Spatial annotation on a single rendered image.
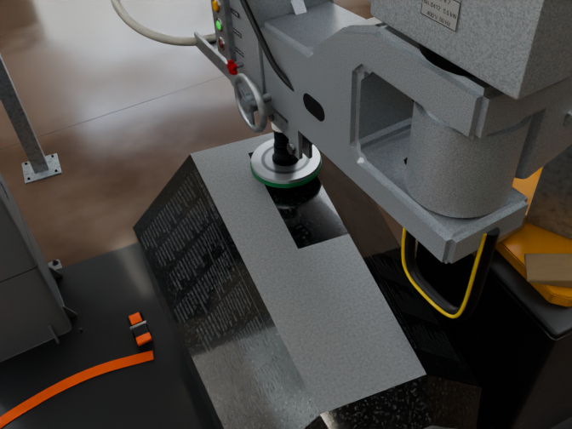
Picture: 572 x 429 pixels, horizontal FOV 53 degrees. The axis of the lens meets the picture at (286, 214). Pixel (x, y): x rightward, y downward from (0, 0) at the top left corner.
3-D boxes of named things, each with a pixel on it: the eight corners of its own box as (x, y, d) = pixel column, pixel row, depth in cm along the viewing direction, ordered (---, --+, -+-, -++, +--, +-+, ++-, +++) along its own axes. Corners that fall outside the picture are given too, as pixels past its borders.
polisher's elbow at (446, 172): (446, 142, 117) (461, 55, 104) (529, 187, 106) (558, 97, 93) (382, 184, 109) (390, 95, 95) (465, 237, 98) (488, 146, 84)
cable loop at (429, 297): (471, 332, 125) (503, 231, 103) (460, 340, 124) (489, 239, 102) (404, 265, 140) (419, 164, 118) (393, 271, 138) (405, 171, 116)
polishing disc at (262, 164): (295, 192, 165) (295, 189, 164) (237, 168, 174) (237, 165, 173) (333, 153, 177) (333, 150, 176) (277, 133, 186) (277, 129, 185)
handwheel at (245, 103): (296, 132, 143) (294, 79, 133) (261, 145, 140) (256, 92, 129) (267, 104, 153) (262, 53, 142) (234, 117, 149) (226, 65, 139)
